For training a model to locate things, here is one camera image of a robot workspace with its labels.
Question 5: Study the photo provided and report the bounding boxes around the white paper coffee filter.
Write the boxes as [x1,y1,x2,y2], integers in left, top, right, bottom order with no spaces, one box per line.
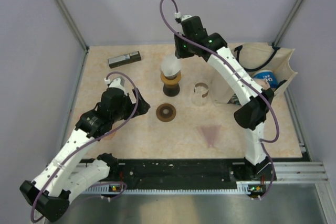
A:
[160,55,182,71]

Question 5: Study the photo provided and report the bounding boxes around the light wooden dripper ring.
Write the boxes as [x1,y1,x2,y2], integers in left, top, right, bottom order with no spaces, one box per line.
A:
[160,73,182,86]

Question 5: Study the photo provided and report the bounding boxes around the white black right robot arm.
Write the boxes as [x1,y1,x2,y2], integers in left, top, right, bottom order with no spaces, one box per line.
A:
[174,13,274,180]

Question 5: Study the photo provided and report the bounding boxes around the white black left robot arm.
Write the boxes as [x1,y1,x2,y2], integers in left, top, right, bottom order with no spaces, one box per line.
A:
[19,77,150,223]

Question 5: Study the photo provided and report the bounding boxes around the pink glass dripper cone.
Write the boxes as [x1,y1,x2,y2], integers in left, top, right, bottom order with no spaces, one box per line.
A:
[197,125,221,147]

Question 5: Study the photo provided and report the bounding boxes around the black carafe with red lid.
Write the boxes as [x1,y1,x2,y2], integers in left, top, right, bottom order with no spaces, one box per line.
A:
[163,83,180,97]

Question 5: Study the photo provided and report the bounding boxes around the black rectangular box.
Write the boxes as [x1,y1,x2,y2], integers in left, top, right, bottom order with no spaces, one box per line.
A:
[108,51,141,69]

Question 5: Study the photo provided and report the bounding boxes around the clear glass beaker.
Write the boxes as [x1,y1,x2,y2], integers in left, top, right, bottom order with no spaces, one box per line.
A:
[191,81,209,106]

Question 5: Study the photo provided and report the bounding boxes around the beige canvas tote bag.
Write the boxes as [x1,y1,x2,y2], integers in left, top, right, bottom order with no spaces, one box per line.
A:
[210,42,297,105]

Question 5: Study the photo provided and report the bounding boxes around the blue white packet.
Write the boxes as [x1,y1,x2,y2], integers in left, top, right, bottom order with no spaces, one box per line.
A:
[253,69,278,89]

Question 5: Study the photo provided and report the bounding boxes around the dark wooden dripper ring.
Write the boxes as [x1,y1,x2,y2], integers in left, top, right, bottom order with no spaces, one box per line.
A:
[155,103,177,123]

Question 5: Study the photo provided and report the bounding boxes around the right corner aluminium post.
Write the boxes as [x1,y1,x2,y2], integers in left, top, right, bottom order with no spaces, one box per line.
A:
[271,0,306,47]

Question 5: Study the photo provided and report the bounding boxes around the corner aluminium post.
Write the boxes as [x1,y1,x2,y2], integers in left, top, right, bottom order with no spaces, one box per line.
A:
[54,0,89,52]
[271,0,306,47]

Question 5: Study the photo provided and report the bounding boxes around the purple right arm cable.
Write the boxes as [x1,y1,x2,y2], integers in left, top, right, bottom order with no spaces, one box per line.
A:
[160,0,279,201]

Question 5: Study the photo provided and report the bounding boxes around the left corner aluminium post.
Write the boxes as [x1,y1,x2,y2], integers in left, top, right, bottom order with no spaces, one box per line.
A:
[54,0,89,52]

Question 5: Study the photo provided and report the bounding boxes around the grey cable duct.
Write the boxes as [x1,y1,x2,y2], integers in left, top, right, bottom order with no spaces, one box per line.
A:
[82,182,266,196]

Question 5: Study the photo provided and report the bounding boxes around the aluminium frame rail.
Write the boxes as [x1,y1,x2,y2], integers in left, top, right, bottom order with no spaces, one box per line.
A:
[70,162,330,184]

